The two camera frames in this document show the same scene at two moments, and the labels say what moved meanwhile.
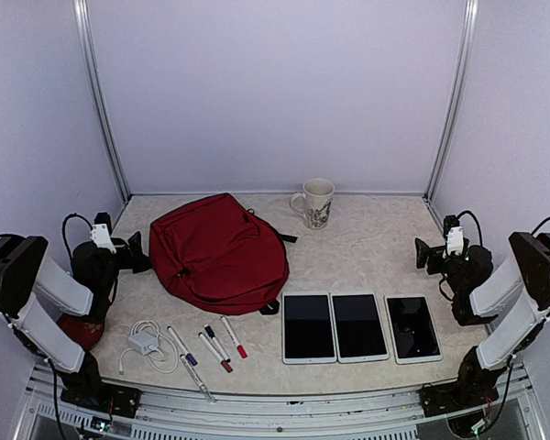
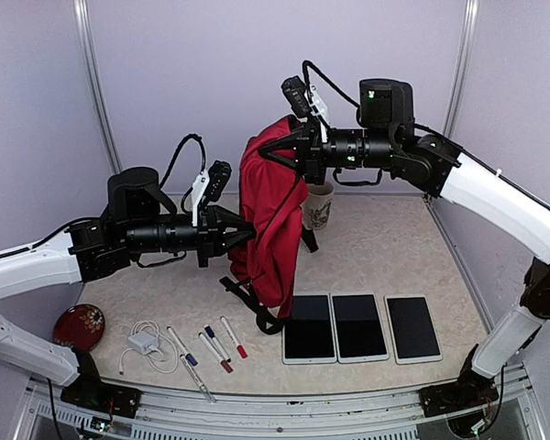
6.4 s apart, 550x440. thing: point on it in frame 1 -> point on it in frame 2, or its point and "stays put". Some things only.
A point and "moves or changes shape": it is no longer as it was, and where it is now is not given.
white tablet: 357,329 stays put
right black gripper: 422,255 -> 309,152
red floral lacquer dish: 88,333 stays put
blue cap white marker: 190,357 stays put
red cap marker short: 225,365 stays put
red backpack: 217,257 moves or changes shape
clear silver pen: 197,377 stays put
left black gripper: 129,261 -> 212,225
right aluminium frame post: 456,97 stays put
